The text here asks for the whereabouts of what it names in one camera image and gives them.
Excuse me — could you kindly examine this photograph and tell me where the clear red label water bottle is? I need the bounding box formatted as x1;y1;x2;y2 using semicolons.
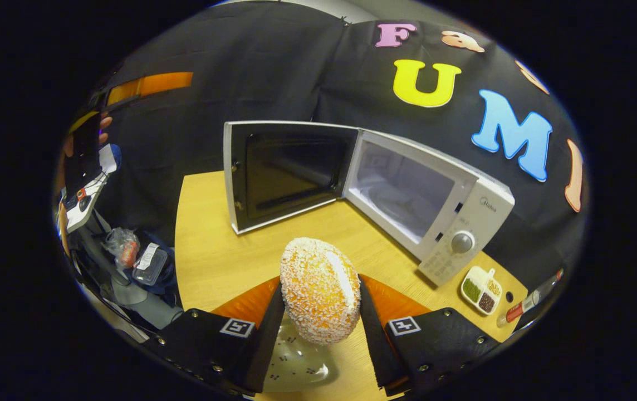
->
497;268;565;328

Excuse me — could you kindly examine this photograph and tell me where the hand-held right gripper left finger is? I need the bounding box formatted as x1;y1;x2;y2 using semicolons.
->
142;276;286;397

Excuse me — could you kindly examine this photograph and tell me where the white side table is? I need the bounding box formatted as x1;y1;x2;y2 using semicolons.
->
65;144;123;233

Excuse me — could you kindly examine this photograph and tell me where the white patterned plate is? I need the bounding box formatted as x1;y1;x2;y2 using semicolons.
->
263;312;330;393

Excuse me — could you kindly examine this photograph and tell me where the white divided dish of beans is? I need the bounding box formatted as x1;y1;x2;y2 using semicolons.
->
460;266;503;316

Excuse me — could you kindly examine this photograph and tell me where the black backdrop cloth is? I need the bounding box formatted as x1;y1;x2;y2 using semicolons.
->
90;0;589;290

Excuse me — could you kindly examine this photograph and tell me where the white microwave oven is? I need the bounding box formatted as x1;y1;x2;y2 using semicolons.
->
223;120;516;287

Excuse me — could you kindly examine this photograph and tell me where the clear plastic bag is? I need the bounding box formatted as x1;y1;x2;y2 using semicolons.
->
101;227;141;271

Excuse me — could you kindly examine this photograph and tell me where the coconut coated round bread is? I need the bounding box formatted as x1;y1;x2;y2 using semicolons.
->
280;237;362;346

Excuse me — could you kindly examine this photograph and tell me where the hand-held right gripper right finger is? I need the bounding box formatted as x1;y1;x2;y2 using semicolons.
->
357;273;501;398

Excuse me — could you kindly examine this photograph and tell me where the clear plastic box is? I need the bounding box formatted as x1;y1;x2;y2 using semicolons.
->
132;243;168;286

